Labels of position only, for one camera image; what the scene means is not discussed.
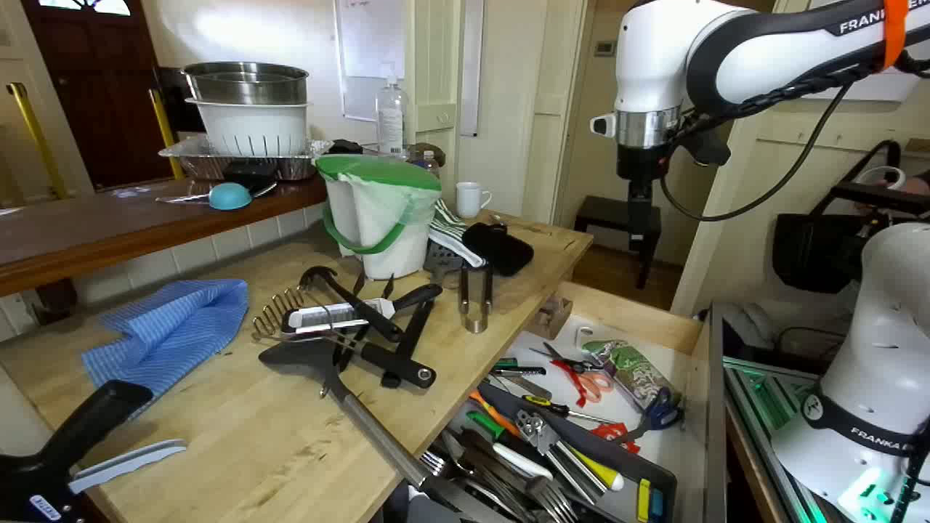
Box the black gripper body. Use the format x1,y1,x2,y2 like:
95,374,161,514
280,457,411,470
616,143,674,233

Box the open wooden drawer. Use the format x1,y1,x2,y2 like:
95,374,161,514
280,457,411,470
380,278,733,523

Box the dark side table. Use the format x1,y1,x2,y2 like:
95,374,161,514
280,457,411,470
574,195,669,262

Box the small wooden block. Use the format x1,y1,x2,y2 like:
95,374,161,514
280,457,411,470
528,293,576,342

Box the green printed package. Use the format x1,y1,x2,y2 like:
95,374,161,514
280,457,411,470
578,332,674,412

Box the metal cylinder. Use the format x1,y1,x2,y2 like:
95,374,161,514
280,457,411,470
457,264,496,336

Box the black bag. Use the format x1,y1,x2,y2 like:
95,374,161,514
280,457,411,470
770,140,906,296

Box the white mug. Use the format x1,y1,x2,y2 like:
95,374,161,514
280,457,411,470
453,179,496,223

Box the long black knife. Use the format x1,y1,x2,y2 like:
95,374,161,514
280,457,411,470
478,381,681,493

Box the silver fork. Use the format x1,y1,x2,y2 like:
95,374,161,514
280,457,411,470
511,403,587,523

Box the black tongs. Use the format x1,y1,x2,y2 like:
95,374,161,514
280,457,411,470
358,283,444,392

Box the clear plastic bottle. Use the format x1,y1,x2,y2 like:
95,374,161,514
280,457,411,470
376,79,411,159

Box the white bucket with green liner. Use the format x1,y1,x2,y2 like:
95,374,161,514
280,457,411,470
310,150,444,283

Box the metal spiral whisk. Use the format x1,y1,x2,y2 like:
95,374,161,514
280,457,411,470
249,285,315,342

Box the white plastic colander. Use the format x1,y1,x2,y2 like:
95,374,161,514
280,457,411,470
190,99,315,159

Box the metal pot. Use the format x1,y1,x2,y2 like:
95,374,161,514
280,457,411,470
181,62,310,107

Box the small blue bowl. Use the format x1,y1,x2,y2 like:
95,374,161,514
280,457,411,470
207,179,255,214

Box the dish drainer tray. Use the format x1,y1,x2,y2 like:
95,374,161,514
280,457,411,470
156,131,319,185

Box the blue cloth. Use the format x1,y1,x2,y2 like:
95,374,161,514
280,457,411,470
78,277,254,399

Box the yellow pole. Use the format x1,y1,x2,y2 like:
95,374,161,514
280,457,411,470
146,88,190,182

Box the brown wooden door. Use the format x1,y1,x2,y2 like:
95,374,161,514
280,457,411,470
21,0,175,188

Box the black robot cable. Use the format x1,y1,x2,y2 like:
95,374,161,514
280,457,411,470
659,79,860,227

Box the red handled pliers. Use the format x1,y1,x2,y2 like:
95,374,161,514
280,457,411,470
539,341,611,412

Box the green handled tool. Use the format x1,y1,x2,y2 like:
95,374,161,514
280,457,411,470
486,355,553,381

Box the curved metal handle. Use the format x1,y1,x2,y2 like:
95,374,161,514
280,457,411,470
425,223,488,274

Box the orange handled tool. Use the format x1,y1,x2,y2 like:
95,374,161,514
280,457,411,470
469,387,527,442

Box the orange strap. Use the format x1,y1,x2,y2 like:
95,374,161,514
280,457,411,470
880,0,914,73

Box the white handled kitchen tool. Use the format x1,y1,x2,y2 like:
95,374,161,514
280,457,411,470
281,296,401,336

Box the black spatula with metal handle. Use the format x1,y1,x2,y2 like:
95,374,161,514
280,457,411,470
255,336,511,523

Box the black handled knife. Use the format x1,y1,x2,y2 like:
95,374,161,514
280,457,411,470
0,378,190,523

